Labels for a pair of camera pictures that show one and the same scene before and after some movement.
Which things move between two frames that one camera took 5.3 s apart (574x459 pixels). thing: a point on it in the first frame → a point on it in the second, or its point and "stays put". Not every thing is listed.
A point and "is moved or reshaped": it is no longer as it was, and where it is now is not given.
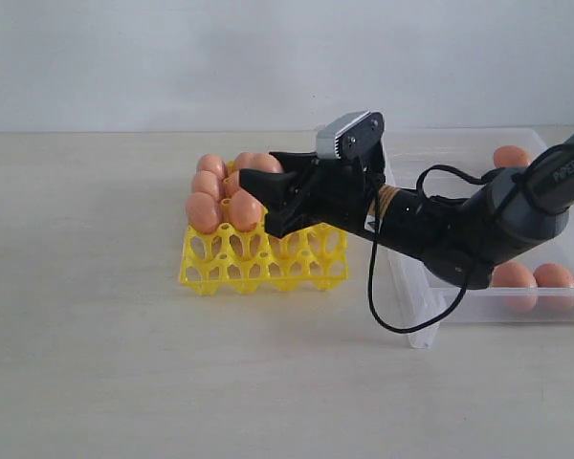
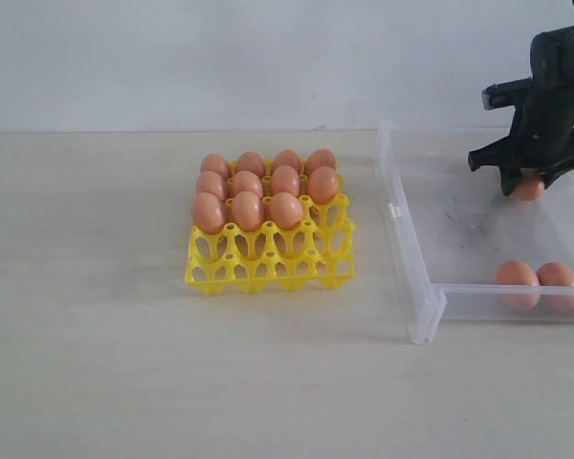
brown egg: (262, 162) is moved or reshaped
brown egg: (202, 212) is moved or reshaped
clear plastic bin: (429, 297) stays put
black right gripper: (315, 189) → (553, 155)
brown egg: (206, 181) is moved or reshaped
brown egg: (517, 284) stays put
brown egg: (211, 162) stays put
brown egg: (552, 275) stays put
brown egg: (245, 160) stays put
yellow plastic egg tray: (227, 259) stays put
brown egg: (245, 210) stays put
